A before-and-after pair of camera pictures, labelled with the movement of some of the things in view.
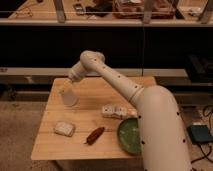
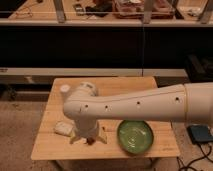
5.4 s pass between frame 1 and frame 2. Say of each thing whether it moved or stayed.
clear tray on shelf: stayed
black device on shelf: stayed
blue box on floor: stayed
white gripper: moved
